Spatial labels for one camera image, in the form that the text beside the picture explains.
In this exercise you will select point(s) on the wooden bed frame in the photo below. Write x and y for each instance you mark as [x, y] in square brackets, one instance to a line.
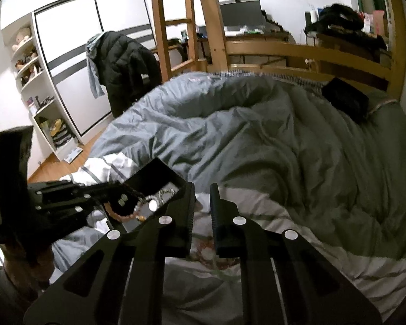
[222, 48]

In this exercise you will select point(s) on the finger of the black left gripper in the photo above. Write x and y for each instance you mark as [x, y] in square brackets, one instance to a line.
[98, 191]

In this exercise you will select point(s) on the wooden ladder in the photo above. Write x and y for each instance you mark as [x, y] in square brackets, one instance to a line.
[161, 23]

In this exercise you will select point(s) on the white sliding wardrobe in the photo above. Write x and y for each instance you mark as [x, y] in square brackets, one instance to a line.
[68, 33]

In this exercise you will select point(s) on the black pillow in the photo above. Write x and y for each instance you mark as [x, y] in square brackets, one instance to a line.
[347, 98]

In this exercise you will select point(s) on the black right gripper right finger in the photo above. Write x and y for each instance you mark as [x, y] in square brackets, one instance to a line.
[236, 236]

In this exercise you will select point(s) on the black computer monitor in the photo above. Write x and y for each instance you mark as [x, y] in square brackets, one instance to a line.
[242, 13]

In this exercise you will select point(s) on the grey white striped duvet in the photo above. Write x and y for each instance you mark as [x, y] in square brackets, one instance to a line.
[288, 159]

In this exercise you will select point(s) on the black jewelry box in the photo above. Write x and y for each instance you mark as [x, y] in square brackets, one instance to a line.
[154, 181]

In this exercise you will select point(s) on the pile of dark clothes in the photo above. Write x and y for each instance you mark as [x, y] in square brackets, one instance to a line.
[344, 23]

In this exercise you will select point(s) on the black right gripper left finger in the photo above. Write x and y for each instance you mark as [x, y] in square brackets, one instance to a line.
[166, 234]

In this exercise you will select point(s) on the left human hand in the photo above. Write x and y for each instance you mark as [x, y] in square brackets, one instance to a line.
[29, 269]

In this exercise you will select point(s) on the black puffer jacket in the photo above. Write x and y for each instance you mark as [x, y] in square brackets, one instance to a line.
[120, 68]

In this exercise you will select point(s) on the silver coin pendant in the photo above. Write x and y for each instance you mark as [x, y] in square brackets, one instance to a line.
[153, 205]

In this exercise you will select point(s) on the white open shelf unit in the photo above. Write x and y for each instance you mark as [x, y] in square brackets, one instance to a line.
[35, 86]

